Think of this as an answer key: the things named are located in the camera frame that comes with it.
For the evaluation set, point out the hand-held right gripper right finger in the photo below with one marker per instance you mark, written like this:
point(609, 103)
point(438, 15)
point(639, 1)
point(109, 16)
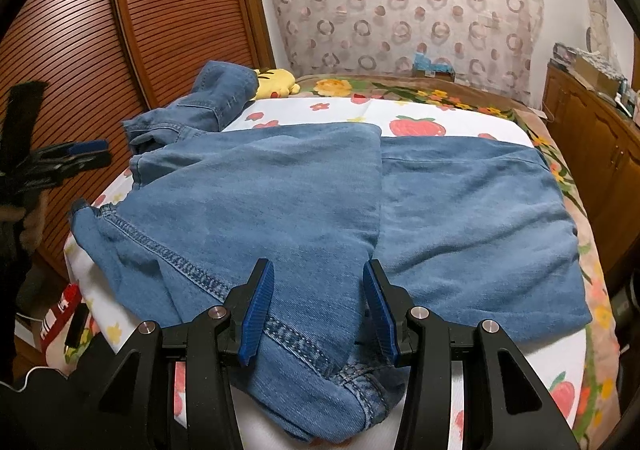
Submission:
point(382, 315)

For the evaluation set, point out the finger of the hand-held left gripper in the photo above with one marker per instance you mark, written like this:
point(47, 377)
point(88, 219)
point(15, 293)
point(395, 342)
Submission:
point(75, 167)
point(85, 146)

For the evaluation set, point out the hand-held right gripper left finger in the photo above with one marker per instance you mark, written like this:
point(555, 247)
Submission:
point(255, 315)

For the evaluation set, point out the light blue denim pants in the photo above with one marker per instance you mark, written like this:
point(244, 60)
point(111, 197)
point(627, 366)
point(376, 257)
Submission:
point(300, 190)

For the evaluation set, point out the person's left hand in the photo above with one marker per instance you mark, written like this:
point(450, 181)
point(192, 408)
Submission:
point(35, 225)

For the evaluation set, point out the folded dark blue jeans pile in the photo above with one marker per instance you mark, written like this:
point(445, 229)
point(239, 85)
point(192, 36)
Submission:
point(200, 104)

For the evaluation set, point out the wooden louvered wardrobe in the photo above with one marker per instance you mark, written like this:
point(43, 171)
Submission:
point(175, 29)

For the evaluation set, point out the red and white printed bag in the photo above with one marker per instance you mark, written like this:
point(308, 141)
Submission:
point(60, 315)

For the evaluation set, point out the yellow plush toy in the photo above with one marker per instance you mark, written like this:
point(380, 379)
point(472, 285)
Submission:
point(275, 82)

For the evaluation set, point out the strawberry print bed sheet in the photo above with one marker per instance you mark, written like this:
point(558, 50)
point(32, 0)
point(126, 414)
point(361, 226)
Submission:
point(325, 117)

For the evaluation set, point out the floral blanket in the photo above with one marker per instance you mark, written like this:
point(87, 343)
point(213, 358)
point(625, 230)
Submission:
point(350, 87)

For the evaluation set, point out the cardboard box with blue packets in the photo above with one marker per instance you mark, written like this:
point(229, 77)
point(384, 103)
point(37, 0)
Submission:
point(432, 67)

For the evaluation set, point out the wooden sideboard cabinet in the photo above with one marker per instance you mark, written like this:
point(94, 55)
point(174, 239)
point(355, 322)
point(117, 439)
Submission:
point(595, 139)

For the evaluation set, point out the circle pattern sheer curtain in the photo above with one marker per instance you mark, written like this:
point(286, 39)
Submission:
point(400, 4)

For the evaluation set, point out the stack of small boxes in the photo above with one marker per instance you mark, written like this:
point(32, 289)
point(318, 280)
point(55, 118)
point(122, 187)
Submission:
point(565, 54)

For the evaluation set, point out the open cardboard box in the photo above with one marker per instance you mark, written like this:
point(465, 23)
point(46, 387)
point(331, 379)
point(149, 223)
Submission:
point(597, 74)

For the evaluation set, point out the beige window curtain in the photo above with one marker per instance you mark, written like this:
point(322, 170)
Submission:
point(596, 14)

